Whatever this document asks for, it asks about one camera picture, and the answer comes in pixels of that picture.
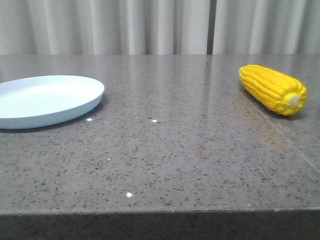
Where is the light blue round plate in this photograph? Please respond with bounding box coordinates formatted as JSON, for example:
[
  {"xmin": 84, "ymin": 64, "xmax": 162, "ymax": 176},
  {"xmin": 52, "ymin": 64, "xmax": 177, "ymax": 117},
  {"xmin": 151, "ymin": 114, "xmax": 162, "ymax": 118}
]
[{"xmin": 0, "ymin": 75, "xmax": 105, "ymax": 130}]

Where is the yellow corn cob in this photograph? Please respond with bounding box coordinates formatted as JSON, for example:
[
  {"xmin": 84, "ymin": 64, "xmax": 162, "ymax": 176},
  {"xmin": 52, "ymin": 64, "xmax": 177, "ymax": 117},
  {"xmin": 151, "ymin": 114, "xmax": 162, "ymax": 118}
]
[{"xmin": 239, "ymin": 64, "xmax": 308, "ymax": 116}]

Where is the white pleated curtain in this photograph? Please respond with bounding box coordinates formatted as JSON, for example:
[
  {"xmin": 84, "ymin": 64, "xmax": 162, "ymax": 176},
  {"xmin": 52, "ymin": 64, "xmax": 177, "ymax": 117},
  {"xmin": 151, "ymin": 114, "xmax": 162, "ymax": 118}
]
[{"xmin": 0, "ymin": 0, "xmax": 320, "ymax": 55}]

